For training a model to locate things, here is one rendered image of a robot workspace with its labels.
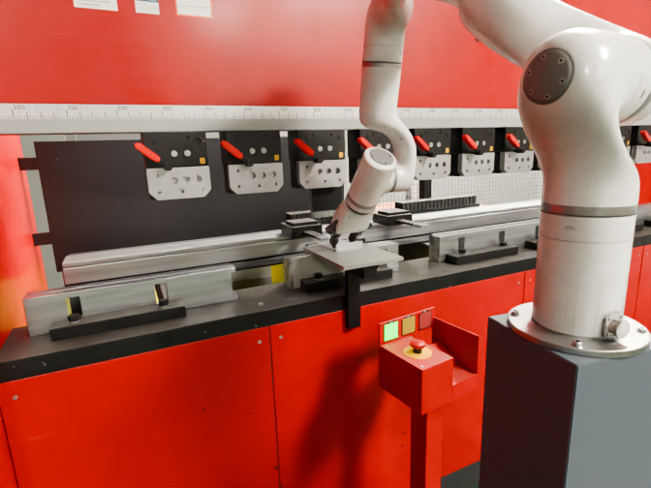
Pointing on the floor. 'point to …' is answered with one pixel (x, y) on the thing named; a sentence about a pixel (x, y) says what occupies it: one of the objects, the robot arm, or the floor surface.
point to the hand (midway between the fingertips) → (343, 239)
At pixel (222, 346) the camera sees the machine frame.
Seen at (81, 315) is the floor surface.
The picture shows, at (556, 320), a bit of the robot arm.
